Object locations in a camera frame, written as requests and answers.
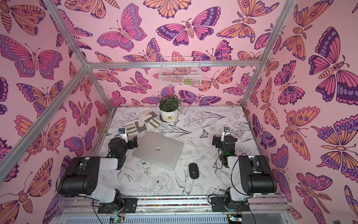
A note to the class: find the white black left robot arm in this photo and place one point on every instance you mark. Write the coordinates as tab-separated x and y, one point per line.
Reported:
81	178

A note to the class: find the black wireless mouse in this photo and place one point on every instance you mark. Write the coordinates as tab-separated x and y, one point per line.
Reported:
193	171

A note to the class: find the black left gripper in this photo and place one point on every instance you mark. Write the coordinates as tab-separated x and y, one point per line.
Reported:
130	143

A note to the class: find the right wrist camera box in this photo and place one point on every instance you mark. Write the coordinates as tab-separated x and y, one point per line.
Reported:
226	131

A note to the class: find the green ball in basket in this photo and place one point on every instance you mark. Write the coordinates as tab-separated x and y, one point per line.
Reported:
188	82

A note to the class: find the silver laptop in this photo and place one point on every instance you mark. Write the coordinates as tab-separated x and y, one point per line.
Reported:
159	150

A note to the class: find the white grey work glove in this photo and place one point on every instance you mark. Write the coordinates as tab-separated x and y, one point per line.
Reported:
149	118

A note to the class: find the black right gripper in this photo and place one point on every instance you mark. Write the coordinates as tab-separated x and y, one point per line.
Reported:
219	141

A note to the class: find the white wire wall basket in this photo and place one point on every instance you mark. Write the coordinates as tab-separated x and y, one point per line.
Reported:
173	71

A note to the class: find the white green striped work glove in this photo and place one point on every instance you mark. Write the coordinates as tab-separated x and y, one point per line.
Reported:
135	127

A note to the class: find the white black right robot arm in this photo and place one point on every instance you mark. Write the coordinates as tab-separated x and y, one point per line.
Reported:
249	176

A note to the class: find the green plant in white pot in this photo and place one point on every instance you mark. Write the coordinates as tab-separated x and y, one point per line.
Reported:
169	108

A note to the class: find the aluminium frame struts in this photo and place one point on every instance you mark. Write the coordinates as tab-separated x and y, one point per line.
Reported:
22	145

